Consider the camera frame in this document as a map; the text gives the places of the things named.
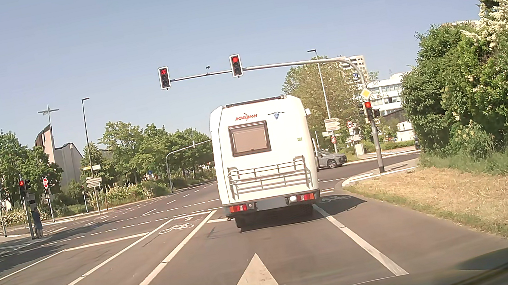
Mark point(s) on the white motorhome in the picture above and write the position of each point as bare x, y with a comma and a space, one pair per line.
265, 161

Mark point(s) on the grey car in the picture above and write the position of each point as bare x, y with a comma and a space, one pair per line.
331, 159

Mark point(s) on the leafy tree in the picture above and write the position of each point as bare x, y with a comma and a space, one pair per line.
12, 164
321, 94

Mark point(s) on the row of trees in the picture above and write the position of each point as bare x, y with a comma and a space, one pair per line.
151, 150

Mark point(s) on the pavement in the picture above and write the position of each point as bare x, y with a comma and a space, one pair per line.
14, 234
379, 171

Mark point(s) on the grey asphalt road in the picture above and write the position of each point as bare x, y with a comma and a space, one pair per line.
202, 261

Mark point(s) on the road markings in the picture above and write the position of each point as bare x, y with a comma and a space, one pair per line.
255, 278

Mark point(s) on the white office building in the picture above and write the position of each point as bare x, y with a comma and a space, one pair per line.
384, 93

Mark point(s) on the church building with cross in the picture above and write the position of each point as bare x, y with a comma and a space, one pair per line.
60, 161

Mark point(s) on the person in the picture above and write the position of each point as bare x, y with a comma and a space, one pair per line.
37, 221

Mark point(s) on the dry grass verge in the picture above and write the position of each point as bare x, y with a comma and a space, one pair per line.
494, 199

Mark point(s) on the flowering bushes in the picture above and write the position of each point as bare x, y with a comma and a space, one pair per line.
498, 78

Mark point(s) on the flowering hedge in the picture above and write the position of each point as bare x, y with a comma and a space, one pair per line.
6, 217

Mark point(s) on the direction signs on post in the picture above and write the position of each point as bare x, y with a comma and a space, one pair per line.
94, 181
332, 126

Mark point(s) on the lamp post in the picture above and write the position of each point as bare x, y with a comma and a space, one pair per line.
323, 93
89, 150

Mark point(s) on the round road signs on post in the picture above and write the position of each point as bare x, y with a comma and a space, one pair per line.
351, 129

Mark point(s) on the no entry sign on post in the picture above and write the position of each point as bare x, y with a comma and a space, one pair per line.
48, 194

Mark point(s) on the traffic light on post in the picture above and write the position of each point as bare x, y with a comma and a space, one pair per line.
25, 203

